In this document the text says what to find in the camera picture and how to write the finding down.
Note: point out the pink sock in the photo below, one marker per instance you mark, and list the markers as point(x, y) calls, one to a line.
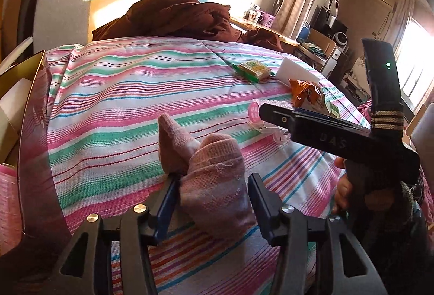
point(213, 179)

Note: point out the window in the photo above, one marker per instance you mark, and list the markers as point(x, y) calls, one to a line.
point(417, 61)

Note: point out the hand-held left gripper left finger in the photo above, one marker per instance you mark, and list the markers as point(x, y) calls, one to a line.
point(166, 210)

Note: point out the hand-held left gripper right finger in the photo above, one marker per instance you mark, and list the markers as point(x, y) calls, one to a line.
point(261, 210)

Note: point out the striped bedsheet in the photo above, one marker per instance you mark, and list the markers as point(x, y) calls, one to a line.
point(135, 95)

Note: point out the blue bucket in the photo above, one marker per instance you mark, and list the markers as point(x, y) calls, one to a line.
point(304, 32)

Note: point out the white printed mug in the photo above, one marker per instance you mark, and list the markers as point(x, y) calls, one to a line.
point(252, 15)

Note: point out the small green printed packet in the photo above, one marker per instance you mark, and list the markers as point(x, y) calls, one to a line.
point(334, 110)

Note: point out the white round fan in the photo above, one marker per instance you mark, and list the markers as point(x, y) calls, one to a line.
point(340, 40)

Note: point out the person's right hand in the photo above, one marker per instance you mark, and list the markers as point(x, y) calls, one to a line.
point(342, 190)

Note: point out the wooden shelf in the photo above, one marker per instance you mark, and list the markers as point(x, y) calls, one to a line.
point(271, 32)

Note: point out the brown quilt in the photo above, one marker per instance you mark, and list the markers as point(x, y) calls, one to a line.
point(169, 13)

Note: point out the cream cardboard box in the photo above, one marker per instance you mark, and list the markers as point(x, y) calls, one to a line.
point(13, 108)

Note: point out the small pink hair roller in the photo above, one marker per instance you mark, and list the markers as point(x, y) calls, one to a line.
point(256, 111)

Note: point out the orange and white snack bag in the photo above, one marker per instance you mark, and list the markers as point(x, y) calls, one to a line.
point(307, 95)

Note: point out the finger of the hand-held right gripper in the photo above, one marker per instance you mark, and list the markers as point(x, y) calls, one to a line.
point(312, 112)
point(281, 115)

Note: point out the dark gold-lined tray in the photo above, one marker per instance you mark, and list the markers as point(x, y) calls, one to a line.
point(20, 73)

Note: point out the white paper card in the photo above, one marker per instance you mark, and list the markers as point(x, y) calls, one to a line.
point(298, 71)

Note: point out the wafer biscuit packet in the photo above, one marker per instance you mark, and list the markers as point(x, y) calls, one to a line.
point(254, 69)

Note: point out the person's right forearm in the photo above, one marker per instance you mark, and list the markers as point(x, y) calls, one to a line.
point(407, 247)

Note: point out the wooden chair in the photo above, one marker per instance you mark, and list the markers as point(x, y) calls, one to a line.
point(322, 44)

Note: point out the white bed rail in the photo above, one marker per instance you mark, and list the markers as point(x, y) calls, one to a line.
point(13, 56)

